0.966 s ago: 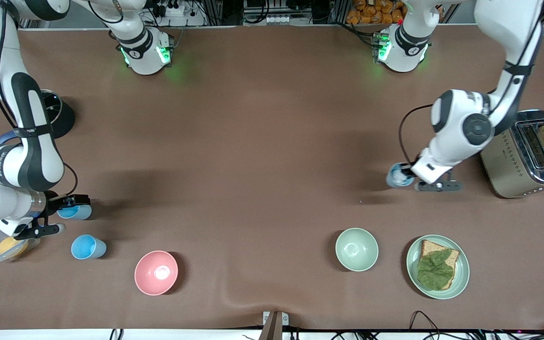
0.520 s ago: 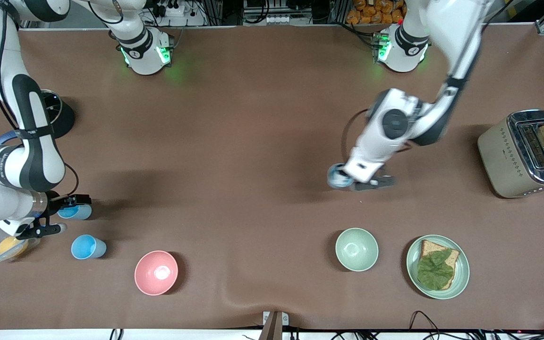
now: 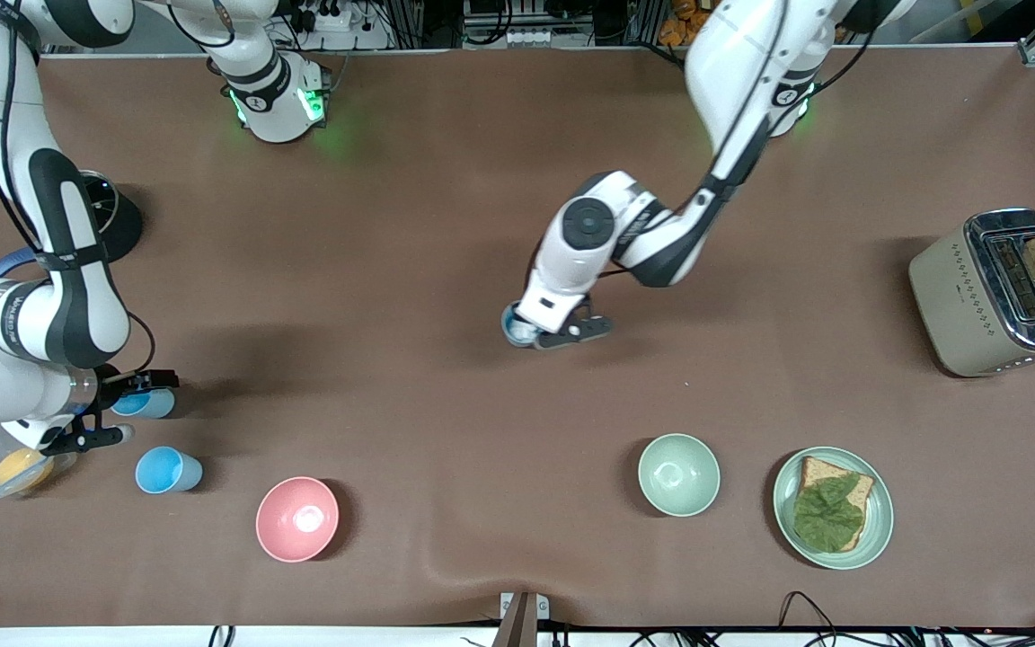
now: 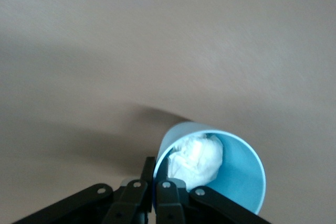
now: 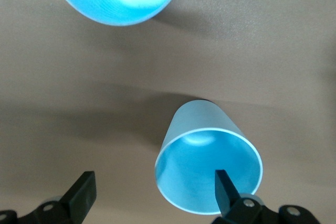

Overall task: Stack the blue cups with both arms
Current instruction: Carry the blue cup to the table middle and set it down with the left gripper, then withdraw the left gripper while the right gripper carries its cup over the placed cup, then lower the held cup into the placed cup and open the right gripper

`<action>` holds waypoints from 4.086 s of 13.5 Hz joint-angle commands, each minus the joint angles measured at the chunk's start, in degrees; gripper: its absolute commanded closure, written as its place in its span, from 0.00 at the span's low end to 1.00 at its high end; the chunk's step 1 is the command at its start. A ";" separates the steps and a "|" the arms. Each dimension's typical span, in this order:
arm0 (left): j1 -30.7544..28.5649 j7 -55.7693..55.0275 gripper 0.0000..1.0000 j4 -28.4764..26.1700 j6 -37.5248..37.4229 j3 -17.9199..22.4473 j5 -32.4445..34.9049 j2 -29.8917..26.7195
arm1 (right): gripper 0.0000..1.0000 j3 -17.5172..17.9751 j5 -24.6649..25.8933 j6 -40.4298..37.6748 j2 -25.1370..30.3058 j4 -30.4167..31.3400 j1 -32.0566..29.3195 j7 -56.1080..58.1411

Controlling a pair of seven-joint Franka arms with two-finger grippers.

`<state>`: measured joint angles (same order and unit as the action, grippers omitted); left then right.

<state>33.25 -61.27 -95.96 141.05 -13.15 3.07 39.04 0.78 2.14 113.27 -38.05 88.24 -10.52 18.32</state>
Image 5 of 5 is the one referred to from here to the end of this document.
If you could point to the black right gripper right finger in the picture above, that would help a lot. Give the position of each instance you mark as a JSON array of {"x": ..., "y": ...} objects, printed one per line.
[{"x": 225, "y": 197}]

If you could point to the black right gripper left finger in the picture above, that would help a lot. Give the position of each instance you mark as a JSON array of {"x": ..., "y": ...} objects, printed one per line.
[{"x": 78, "y": 197}]

